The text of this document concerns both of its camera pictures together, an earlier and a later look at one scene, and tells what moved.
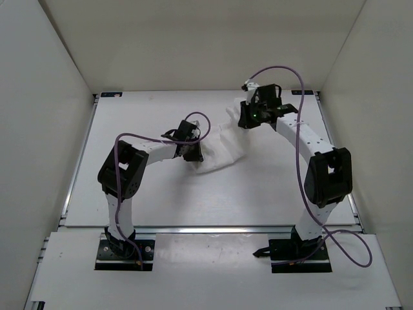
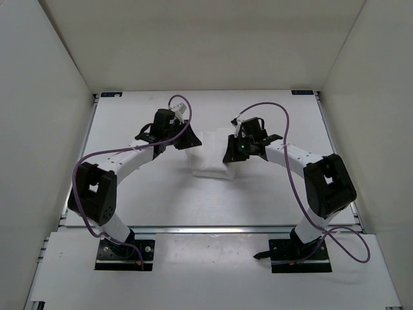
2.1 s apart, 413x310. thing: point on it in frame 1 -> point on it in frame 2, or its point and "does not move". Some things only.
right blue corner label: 299,92 does not move
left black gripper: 197,157 -> 190,139
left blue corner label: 111,94 does not move
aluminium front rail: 214,230 does not move
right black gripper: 244,107 -> 231,154
